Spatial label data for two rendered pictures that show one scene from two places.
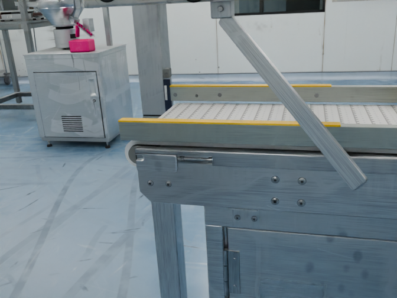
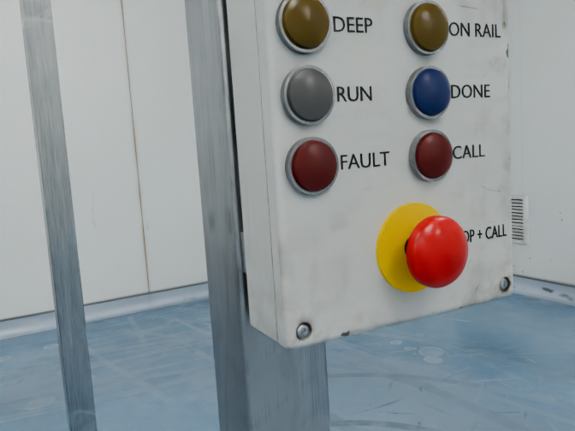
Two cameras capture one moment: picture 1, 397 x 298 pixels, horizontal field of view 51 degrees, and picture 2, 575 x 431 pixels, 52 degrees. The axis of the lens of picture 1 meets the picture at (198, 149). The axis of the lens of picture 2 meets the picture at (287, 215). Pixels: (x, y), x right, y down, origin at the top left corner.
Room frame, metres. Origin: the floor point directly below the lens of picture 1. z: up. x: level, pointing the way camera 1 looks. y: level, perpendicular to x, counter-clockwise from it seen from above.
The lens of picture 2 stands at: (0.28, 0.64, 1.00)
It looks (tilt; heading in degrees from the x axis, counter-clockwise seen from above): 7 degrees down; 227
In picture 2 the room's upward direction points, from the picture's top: 4 degrees counter-clockwise
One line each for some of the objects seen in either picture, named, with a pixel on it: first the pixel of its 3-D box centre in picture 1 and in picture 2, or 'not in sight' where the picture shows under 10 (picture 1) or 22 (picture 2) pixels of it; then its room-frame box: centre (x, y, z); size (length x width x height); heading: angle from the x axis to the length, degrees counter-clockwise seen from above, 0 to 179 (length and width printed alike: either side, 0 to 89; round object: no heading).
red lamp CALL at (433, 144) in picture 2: not in sight; (433, 156); (-0.01, 0.45, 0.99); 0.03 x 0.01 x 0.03; 165
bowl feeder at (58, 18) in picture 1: (71, 24); not in sight; (3.52, 0.97, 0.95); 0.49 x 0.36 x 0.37; 77
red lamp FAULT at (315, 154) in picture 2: not in sight; (314, 166); (0.06, 0.43, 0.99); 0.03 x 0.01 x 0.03; 165
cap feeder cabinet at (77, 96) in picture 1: (83, 95); not in sight; (3.45, 0.93, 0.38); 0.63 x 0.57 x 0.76; 77
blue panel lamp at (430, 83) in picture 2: not in sight; (430, 91); (-0.01, 0.45, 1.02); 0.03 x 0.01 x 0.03; 165
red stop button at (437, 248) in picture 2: not in sight; (420, 248); (0.00, 0.45, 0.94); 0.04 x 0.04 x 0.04; 75
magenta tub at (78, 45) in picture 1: (82, 45); not in sight; (3.23, 0.83, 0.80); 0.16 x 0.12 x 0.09; 77
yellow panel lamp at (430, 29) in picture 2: not in sight; (429, 26); (-0.01, 0.45, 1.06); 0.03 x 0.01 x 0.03; 165
